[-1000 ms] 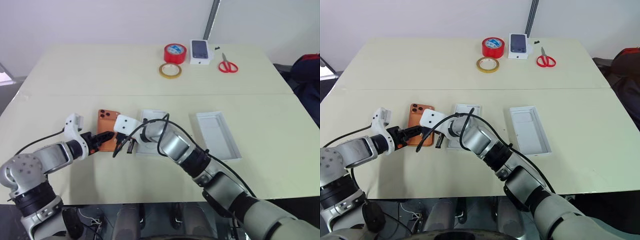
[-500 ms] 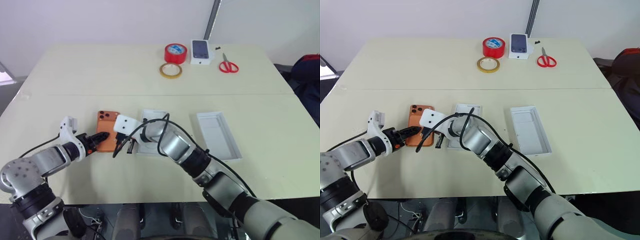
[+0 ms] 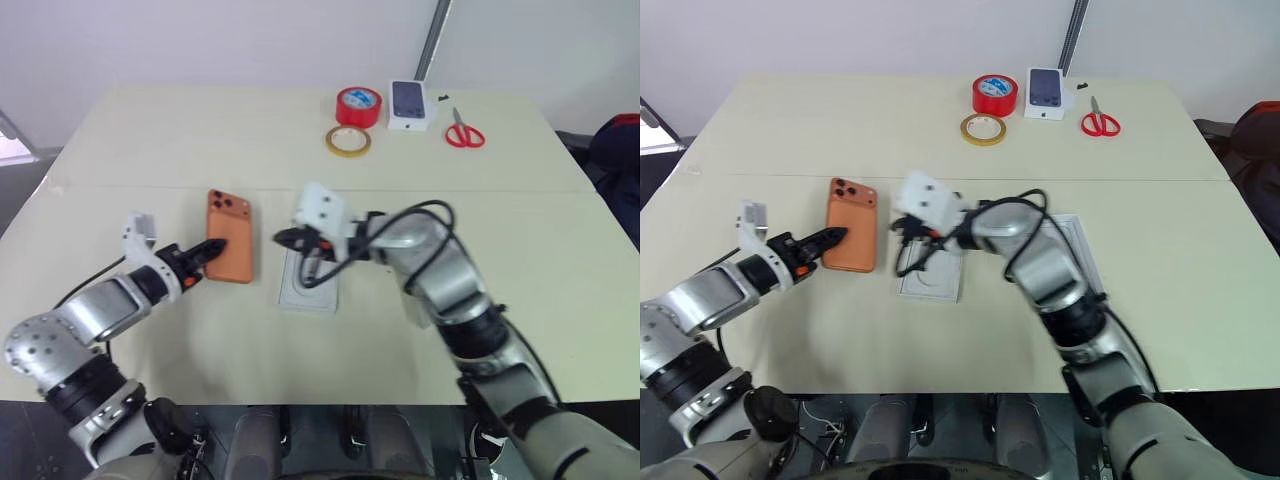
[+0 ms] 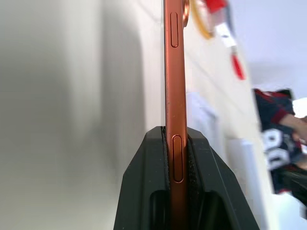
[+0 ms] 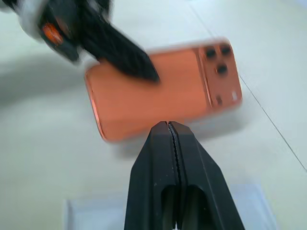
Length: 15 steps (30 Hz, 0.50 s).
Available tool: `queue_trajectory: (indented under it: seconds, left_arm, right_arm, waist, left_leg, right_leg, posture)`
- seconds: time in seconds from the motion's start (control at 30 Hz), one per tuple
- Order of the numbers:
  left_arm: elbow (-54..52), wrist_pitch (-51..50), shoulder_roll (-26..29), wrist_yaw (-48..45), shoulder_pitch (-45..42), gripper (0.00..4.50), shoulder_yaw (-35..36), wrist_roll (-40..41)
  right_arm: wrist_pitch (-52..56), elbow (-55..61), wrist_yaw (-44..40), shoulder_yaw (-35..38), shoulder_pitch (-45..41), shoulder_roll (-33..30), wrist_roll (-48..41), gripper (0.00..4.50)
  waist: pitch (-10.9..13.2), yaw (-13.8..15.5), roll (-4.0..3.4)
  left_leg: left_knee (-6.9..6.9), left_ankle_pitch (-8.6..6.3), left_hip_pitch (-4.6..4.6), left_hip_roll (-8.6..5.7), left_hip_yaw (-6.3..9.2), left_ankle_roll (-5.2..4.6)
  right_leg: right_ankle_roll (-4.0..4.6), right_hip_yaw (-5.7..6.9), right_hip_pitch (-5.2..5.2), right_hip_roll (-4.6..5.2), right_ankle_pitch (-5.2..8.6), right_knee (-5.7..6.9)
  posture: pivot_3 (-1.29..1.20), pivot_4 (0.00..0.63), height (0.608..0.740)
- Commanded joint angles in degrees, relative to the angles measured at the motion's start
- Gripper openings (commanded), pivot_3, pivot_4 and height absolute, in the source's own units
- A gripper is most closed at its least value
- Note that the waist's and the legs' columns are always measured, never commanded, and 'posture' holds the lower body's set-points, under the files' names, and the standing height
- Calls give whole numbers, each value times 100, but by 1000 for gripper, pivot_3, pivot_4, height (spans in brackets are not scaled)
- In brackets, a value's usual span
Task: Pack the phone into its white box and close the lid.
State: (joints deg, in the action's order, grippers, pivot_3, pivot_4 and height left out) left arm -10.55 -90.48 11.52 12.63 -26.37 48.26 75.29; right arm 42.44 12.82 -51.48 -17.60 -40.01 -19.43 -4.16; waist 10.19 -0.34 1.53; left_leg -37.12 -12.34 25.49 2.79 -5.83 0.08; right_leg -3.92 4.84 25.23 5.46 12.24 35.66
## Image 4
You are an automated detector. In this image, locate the person in navy jersey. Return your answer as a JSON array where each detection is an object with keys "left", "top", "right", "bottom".
[{"left": 251, "top": 88, "right": 307, "bottom": 208}]

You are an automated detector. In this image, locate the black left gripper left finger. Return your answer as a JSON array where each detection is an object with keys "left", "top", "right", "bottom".
[{"left": 112, "top": 126, "right": 172, "bottom": 230}]

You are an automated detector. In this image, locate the white tag card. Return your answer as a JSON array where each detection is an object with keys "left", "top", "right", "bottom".
[{"left": 214, "top": 22, "right": 237, "bottom": 49}]

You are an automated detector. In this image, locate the red tassel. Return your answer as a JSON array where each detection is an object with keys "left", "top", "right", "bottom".
[{"left": 230, "top": 46, "right": 247, "bottom": 81}]

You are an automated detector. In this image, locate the copper orange smartphone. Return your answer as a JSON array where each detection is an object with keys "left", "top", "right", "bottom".
[{"left": 163, "top": 0, "right": 191, "bottom": 230}]

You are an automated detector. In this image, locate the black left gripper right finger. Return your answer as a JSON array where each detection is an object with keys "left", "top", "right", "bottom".
[{"left": 183, "top": 126, "right": 261, "bottom": 230}]

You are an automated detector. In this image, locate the red and white package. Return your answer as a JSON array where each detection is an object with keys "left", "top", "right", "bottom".
[{"left": 205, "top": 0, "right": 229, "bottom": 14}]

